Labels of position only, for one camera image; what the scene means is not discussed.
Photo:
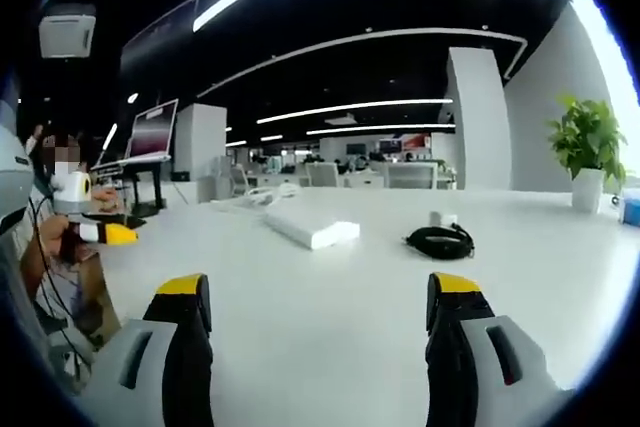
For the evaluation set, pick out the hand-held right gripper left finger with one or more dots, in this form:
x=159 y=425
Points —
x=150 y=352

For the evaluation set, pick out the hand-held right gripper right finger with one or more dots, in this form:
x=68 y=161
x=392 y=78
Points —
x=480 y=347

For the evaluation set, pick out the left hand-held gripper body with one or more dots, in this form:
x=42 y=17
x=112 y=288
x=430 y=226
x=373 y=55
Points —
x=70 y=192

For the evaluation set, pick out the white charger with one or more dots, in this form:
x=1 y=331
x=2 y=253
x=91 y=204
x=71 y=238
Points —
x=442 y=218

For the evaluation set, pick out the white power strip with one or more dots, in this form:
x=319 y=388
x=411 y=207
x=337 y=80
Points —
x=312 y=227

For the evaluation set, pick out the white desk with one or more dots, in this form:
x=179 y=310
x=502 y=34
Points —
x=320 y=297

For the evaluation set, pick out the person's left hand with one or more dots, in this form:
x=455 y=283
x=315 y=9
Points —
x=52 y=239

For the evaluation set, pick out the black laptop stand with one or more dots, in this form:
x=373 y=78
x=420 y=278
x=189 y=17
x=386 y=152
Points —
x=145 y=187

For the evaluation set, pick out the white worn device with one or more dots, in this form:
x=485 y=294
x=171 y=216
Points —
x=15 y=177

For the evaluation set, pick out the brown bag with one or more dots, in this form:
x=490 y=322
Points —
x=92 y=297

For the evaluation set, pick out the open laptop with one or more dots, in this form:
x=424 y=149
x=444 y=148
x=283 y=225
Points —
x=152 y=129

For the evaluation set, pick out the person's grey clothing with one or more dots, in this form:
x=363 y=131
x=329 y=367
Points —
x=30 y=327

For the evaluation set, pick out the white mesh office chair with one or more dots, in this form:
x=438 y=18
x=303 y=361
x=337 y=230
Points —
x=240 y=179
x=322 y=175
x=411 y=175

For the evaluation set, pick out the ceiling air conditioner unit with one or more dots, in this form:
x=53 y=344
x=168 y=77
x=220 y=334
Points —
x=66 y=31

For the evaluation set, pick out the hanging dark screen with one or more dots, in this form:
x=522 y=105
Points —
x=155 y=37

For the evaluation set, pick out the blue box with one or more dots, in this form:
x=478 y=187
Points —
x=631 y=209

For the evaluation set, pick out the green plant in white pot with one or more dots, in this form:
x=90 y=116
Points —
x=587 y=142

